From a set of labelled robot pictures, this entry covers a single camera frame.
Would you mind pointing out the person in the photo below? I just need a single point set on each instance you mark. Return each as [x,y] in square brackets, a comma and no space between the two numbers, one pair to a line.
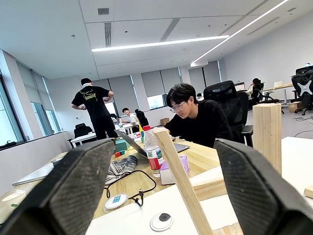
[198,122]
[96,107]
[253,86]
[130,117]

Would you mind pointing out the wooden bar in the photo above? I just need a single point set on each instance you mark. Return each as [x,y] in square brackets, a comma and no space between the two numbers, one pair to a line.
[210,183]
[309,191]

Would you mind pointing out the plastic bottle with red label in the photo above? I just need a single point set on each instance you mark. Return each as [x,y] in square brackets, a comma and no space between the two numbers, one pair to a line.
[154,156]

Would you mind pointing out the round white lid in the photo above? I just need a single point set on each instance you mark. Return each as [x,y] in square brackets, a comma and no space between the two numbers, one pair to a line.
[115,201]

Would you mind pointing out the black office chair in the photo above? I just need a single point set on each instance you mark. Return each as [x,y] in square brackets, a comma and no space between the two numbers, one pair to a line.
[262,94]
[231,102]
[82,131]
[304,90]

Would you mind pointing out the wooden leg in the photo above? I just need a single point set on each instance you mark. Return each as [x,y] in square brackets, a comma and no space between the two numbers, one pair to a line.
[182,178]
[266,132]

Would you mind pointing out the striped cloth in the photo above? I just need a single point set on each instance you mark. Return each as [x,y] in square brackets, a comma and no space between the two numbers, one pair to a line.
[122,166]

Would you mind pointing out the purple tissue box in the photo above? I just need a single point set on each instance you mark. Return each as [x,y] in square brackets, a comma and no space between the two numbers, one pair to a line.
[167,175]

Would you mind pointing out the grey open laptop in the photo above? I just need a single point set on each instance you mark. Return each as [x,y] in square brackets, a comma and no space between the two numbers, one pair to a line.
[137,147]

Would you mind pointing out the silver closed laptop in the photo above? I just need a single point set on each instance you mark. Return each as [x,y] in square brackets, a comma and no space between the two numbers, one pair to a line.
[34,175]

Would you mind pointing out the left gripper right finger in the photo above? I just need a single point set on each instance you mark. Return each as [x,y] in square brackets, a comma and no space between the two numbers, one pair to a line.
[259,195]

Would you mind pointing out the white tape roll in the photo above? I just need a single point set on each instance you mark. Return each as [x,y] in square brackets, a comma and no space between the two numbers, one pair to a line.
[13,198]

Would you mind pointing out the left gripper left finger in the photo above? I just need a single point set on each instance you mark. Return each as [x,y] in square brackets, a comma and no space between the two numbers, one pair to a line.
[61,191]

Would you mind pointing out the cardboard box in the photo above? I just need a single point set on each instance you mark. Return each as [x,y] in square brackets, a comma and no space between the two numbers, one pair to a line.
[295,106]
[164,121]

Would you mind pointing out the wooden seat board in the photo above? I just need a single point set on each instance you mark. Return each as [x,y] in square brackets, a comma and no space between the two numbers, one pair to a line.
[228,230]

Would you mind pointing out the teal box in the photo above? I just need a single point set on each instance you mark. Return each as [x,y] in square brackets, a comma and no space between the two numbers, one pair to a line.
[121,145]

